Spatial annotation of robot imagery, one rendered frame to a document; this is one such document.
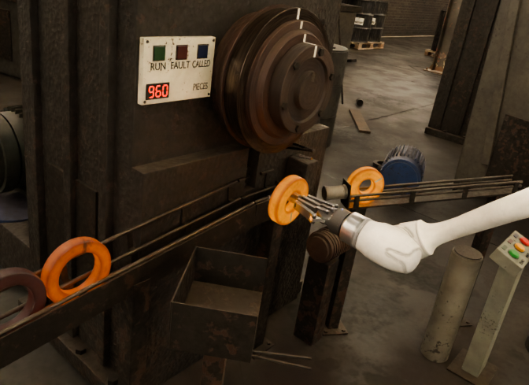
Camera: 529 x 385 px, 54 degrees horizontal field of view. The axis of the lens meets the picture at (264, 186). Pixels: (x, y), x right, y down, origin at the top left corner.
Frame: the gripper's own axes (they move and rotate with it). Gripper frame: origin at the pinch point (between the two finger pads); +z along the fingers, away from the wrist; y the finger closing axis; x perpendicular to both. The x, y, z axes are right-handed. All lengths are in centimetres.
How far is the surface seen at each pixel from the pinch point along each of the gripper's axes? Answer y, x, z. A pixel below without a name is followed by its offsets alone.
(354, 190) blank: 56, -16, 7
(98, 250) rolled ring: -51, -12, 21
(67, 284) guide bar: -57, -23, 25
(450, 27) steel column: 867, -19, 293
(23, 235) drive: -25, -65, 113
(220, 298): -27.3, -23.6, -2.7
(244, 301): -23.0, -23.3, -7.6
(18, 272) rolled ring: -71, -11, 21
